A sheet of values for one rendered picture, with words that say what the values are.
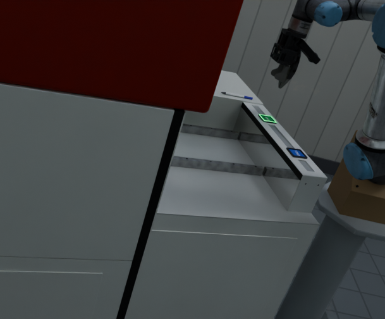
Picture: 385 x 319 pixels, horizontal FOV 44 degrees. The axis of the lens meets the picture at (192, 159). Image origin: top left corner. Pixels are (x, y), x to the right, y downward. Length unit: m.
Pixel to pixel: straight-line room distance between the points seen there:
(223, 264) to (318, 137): 2.52
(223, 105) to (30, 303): 1.10
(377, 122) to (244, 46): 2.26
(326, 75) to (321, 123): 0.39
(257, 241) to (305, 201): 0.21
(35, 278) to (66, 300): 0.10
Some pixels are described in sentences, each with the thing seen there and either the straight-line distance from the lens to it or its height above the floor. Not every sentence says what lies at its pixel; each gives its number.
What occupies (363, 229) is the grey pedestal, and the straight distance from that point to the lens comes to 1.70.
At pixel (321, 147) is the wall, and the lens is 4.00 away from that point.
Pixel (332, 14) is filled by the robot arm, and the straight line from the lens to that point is 1.63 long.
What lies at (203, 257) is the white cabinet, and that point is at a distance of 1.51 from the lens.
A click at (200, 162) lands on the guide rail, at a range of 1.63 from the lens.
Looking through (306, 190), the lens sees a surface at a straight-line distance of 1.58.
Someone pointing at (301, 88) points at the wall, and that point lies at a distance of 3.76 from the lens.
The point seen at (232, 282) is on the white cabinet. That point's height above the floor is 0.56.
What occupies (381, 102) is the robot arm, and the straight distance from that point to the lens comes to 1.41.
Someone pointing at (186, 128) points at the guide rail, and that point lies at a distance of 1.86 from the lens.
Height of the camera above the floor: 1.58
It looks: 27 degrees down
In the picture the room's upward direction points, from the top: 18 degrees clockwise
